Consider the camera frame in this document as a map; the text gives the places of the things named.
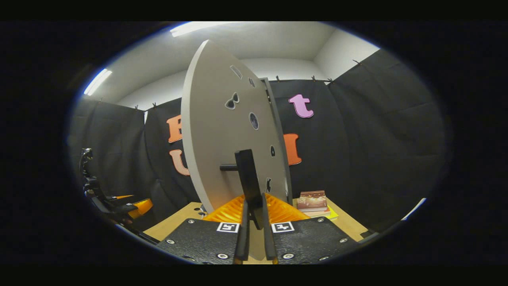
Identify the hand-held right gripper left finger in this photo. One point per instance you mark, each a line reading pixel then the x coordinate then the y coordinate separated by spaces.
pixel 242 238

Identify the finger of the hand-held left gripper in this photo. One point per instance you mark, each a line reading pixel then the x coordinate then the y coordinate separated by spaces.
pixel 141 208
pixel 121 197

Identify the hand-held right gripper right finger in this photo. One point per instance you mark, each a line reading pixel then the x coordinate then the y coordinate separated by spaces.
pixel 268 238

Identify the white cabinet door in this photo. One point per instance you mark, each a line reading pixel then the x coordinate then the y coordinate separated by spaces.
pixel 214 119

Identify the brown patterned book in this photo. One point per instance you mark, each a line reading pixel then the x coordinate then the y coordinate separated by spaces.
pixel 312 200

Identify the yellow book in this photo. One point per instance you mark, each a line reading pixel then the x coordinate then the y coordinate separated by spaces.
pixel 332 216

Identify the ceiling light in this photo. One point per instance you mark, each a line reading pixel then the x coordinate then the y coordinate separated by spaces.
pixel 97 81
pixel 198 28

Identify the black backdrop cloth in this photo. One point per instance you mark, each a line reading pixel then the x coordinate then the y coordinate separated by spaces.
pixel 377 139

